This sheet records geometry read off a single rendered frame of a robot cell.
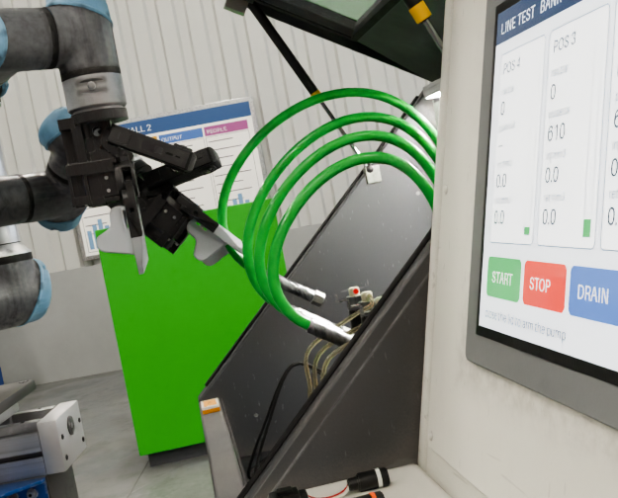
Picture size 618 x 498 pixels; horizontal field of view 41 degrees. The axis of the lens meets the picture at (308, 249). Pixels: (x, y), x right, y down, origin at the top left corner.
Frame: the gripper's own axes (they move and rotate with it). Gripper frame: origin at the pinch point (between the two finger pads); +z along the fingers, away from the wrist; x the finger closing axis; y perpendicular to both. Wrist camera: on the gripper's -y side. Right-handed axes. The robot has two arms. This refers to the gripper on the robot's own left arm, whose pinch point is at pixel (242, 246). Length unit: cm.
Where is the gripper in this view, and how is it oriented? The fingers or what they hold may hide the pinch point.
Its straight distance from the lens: 121.6
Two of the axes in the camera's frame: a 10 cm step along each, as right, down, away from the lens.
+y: -6.0, 8.0, -0.6
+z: 8.0, 5.8, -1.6
